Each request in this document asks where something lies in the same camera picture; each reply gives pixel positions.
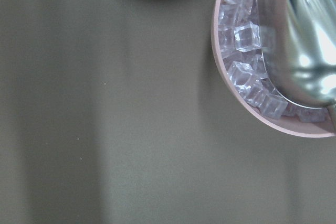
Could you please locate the pink bowl with ice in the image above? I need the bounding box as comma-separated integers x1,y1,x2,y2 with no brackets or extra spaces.
212,0,335,138

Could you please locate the metal scoop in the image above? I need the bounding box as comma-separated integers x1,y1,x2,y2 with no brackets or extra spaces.
257,0,335,121

